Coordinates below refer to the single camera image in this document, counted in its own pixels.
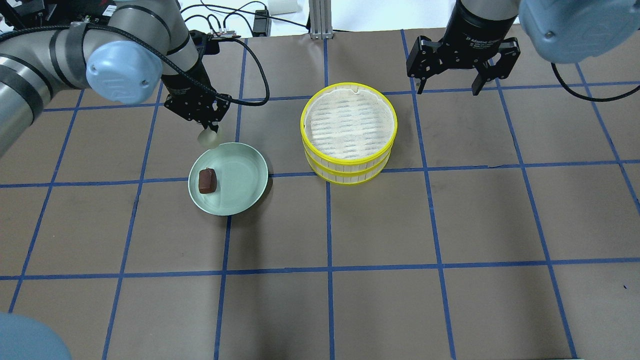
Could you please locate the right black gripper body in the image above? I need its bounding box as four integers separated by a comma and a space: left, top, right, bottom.
406, 35, 521, 81

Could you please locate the black camera cable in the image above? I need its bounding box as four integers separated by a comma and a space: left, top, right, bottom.
80, 22, 271, 107

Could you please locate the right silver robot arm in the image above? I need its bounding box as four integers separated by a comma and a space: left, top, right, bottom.
406, 0, 640, 103

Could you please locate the yellow steamer layer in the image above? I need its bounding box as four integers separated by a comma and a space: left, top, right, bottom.
304, 149, 391, 186
299, 82, 399, 166

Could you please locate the light green plate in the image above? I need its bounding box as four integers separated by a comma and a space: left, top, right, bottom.
187, 142, 269, 216

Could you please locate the white bun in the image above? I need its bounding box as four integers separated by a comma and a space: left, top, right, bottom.
197, 128, 222, 150

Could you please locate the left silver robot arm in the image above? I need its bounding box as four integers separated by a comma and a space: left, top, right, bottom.
0, 0, 233, 154

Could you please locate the aluminium frame post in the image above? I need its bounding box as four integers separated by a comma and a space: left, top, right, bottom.
308, 0, 335, 40

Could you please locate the brown bun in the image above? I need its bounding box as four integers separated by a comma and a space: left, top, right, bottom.
198, 168, 218, 195

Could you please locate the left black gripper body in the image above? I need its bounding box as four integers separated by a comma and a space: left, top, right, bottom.
164, 89, 232, 123

